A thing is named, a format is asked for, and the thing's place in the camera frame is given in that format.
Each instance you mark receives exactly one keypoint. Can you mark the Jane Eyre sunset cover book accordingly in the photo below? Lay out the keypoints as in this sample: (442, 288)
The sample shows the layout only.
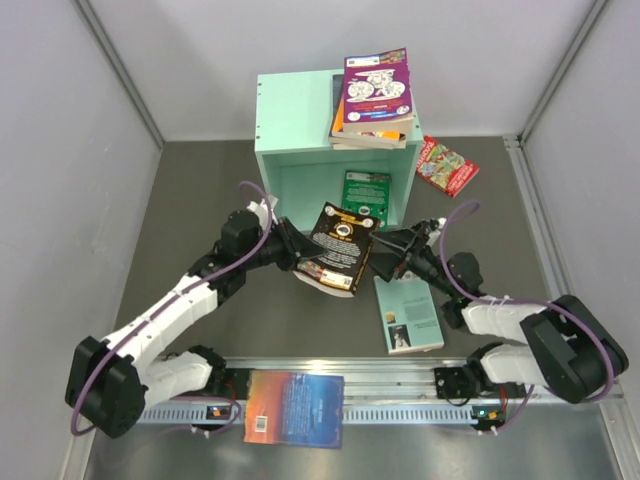
(295, 409)

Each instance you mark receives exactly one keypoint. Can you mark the aluminium right frame post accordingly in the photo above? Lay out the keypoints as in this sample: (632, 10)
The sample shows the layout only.
(596, 10)

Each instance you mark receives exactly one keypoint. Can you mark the green paperback book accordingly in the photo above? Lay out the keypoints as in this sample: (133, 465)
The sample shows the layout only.
(367, 193)

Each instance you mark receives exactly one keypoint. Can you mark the purple paperback book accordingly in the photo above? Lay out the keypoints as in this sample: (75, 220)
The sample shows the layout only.
(377, 93)

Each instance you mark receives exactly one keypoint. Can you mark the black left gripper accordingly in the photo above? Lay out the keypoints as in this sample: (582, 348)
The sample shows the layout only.
(297, 247)

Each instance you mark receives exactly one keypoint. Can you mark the dark blue paperback book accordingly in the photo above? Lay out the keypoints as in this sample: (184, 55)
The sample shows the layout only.
(367, 142)

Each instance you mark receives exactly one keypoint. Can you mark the black yellow Storey Treehouse book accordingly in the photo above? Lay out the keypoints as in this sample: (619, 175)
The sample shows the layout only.
(346, 238)

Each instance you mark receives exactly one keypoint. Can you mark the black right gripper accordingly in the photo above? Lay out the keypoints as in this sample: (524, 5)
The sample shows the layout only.
(399, 240)

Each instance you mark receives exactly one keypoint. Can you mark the mint green wooden cube shelf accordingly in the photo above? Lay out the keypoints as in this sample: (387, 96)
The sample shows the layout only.
(297, 163)

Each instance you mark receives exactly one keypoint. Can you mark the aluminium frame post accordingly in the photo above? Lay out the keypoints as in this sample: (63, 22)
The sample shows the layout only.
(95, 26)
(596, 10)

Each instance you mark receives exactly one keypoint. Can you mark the red Treehouse paperback book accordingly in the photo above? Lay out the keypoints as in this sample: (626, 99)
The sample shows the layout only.
(444, 168)

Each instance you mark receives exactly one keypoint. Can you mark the dark brown Edward Tulane book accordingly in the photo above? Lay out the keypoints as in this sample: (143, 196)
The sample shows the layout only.
(337, 88)

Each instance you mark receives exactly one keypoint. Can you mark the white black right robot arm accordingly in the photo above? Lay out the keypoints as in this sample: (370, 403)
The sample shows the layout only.
(558, 345)

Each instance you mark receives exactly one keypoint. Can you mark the light teal thin book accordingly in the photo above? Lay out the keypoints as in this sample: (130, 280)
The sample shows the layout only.
(408, 314)

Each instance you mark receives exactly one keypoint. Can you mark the aluminium left frame post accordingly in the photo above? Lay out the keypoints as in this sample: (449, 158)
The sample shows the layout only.
(95, 26)

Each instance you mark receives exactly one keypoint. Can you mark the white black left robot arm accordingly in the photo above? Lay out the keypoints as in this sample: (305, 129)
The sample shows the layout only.
(112, 381)

